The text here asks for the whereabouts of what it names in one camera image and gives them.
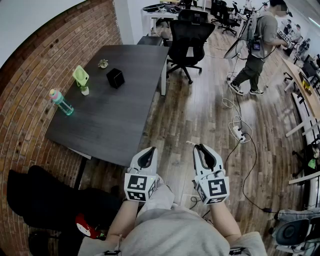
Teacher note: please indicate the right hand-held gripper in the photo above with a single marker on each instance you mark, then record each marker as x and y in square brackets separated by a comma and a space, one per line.
[215, 187]

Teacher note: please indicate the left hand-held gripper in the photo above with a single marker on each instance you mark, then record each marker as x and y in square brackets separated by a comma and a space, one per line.
[137, 186]

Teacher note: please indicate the black cube box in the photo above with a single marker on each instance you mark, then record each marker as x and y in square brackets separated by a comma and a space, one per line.
[115, 77]

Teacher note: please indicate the person's left forearm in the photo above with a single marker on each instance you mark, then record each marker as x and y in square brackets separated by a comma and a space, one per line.
[122, 220]

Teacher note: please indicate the person's right forearm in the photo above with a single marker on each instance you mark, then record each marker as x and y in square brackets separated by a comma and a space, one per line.
[223, 220]

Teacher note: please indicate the person's grey trousers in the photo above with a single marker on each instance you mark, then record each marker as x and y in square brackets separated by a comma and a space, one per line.
[160, 197]

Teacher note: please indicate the white power strip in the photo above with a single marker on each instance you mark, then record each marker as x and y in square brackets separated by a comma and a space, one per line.
[239, 133]

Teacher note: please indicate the person's grey shirt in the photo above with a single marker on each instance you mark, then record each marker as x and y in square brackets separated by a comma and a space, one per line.
[180, 235]

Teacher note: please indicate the white table leg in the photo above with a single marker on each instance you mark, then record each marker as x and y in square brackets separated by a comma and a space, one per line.
[163, 75]

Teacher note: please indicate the small plant in white pot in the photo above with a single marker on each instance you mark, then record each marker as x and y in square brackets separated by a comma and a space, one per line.
[85, 90]

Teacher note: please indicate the teal water bottle pink lid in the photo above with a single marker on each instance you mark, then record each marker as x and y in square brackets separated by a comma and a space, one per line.
[63, 105]

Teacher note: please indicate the black backpack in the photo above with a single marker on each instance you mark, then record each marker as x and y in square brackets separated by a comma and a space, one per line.
[45, 195]

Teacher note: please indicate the striped leaf potted plant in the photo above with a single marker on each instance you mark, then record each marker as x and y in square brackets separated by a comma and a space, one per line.
[103, 63]

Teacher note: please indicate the green desk fan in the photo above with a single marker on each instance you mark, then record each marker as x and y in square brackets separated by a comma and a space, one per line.
[80, 75]

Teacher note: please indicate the black mesh office chair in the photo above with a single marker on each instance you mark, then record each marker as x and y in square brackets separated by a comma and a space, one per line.
[190, 40]

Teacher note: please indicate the black drawer cabinet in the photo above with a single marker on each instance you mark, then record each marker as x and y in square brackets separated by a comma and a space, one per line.
[150, 40]

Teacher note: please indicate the light wooden desk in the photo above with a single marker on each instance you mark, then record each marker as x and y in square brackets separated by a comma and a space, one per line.
[297, 77]

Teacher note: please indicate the row of black office chairs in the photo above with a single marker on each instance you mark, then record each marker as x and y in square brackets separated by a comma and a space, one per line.
[225, 15]

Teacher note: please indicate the white desk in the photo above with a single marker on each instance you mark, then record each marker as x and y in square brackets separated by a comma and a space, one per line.
[160, 15]

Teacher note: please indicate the black oval tray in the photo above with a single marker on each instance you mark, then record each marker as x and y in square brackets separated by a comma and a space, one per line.
[152, 7]

